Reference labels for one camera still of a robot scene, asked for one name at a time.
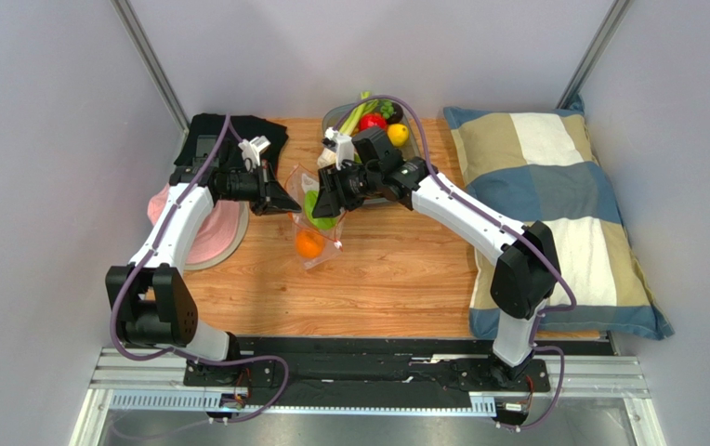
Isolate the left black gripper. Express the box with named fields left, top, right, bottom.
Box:
left=219, top=161, right=301, bottom=217

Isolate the green starfruit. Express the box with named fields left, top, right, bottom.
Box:
left=303, top=190, right=341, bottom=231

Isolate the clear orange zip top bag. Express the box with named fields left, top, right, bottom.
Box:
left=284, top=164, right=344, bottom=270

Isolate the orange fruit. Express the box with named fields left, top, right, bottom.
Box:
left=295, top=229, right=326, bottom=259

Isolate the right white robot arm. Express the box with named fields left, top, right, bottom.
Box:
left=312, top=126, right=560, bottom=387

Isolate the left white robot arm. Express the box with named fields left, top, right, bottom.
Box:
left=105, top=136, right=302, bottom=366

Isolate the grey food tray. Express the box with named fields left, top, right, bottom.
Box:
left=322, top=103, right=421, bottom=207

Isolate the green white leek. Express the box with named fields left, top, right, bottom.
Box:
left=317, top=99, right=380, bottom=168

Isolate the pink hat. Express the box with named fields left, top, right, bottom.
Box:
left=147, top=184, right=250, bottom=271

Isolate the black folded cloth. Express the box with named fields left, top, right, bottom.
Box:
left=174, top=113, right=289, bottom=170

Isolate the red apple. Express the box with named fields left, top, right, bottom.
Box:
left=358, top=112, right=388, bottom=132

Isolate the yellow lemon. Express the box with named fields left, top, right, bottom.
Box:
left=386, top=124, right=411, bottom=148

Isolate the plaid pillow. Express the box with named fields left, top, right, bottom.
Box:
left=443, top=107, right=675, bottom=340

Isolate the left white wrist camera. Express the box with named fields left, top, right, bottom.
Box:
left=238, top=136, right=271, bottom=171

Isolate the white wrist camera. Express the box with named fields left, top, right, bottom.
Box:
left=319, top=127, right=355, bottom=169
left=238, top=136, right=271, bottom=171

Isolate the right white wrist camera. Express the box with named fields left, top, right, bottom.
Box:
left=319, top=127, right=355, bottom=169

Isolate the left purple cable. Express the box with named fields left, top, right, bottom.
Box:
left=109, top=114, right=289, bottom=425

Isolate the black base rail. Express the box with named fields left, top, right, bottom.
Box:
left=182, top=336, right=611, bottom=411

